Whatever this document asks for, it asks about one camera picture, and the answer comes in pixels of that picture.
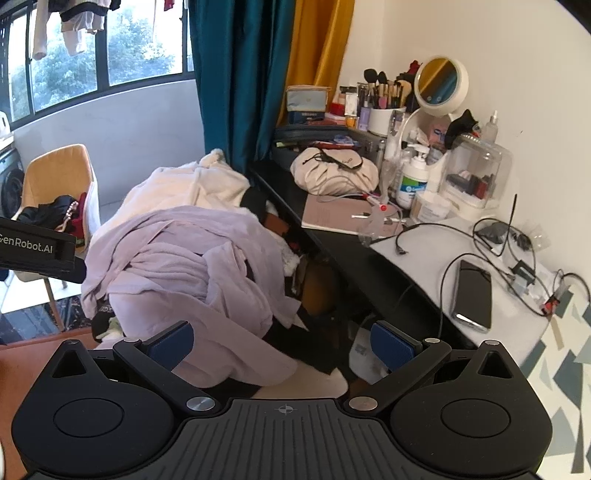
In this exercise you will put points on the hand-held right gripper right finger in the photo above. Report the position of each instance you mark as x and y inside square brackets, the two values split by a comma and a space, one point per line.
[391, 346]

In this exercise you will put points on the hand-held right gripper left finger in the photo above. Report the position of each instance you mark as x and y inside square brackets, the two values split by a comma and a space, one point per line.
[171, 345]

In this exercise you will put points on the cream fluffy garment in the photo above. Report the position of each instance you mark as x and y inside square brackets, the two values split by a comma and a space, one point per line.
[184, 184]

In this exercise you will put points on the black clothes pile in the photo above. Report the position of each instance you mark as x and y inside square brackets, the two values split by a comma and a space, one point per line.
[46, 214]

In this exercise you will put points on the white plastic bag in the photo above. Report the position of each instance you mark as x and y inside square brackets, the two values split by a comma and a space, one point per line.
[364, 364]

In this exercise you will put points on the red cloth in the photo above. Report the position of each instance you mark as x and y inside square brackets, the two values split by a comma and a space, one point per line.
[82, 217]

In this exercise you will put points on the tan chair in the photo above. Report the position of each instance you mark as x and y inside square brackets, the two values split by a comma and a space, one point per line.
[55, 170]

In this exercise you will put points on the lavender garment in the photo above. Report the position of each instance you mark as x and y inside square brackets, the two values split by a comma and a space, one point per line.
[184, 258]

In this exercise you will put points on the brown box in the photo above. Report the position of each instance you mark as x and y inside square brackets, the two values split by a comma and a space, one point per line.
[318, 286]

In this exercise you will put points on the white fluffy cushion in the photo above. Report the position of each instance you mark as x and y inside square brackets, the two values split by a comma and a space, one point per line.
[300, 383]

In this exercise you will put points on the black phone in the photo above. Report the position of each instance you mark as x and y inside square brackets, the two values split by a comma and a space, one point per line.
[473, 290]

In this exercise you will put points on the white cream jar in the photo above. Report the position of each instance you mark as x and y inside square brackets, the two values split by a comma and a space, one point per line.
[429, 207]

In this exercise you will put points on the pink notebook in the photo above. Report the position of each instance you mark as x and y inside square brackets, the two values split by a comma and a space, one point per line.
[332, 212]

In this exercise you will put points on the black adapter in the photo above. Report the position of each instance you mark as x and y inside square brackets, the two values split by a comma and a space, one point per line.
[491, 230]

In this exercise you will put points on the white pump lotion bottle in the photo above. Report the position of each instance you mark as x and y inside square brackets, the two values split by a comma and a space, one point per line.
[412, 184]

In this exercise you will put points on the red connector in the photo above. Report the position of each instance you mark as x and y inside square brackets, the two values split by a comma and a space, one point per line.
[551, 304]

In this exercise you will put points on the clear plastic bag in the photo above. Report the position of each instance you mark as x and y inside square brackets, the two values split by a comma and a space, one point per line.
[540, 235]

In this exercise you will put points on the clear cosmetics storage case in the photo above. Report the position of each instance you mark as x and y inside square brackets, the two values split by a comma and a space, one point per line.
[475, 161]

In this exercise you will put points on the black makeup case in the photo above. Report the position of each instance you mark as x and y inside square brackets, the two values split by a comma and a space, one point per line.
[364, 141]

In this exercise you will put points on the pale hanging garment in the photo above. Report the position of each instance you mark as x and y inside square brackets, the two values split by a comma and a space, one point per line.
[39, 32]

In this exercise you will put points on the pink packet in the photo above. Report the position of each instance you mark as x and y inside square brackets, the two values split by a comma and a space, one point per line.
[436, 131]

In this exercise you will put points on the white brush holder cup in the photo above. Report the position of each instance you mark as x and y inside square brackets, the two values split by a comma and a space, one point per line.
[385, 122]

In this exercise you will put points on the beige hanging garment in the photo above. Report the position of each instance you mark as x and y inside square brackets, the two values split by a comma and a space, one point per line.
[83, 25]

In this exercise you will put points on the purple bottle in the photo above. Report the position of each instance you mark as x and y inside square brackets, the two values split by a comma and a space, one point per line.
[364, 117]

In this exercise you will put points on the black cloth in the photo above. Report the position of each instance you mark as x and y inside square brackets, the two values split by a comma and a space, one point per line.
[461, 127]

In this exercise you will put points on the black framed window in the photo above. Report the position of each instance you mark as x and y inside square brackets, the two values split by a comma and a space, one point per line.
[134, 41]

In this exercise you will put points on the clear spray bottle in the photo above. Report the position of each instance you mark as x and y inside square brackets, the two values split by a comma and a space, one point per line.
[490, 129]

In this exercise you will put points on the bunch of makeup brushes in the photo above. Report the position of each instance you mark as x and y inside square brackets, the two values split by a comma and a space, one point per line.
[388, 90]

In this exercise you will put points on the grey blue box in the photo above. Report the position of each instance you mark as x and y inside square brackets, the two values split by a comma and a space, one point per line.
[307, 104]

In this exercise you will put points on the round white makeup mirror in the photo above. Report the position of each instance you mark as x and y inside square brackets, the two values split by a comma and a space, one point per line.
[441, 81]

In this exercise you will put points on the teal curtain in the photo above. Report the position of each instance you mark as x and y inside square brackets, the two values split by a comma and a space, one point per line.
[240, 69]

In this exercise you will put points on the mustard yellow curtain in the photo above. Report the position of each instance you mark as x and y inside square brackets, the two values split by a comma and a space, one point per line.
[318, 41]

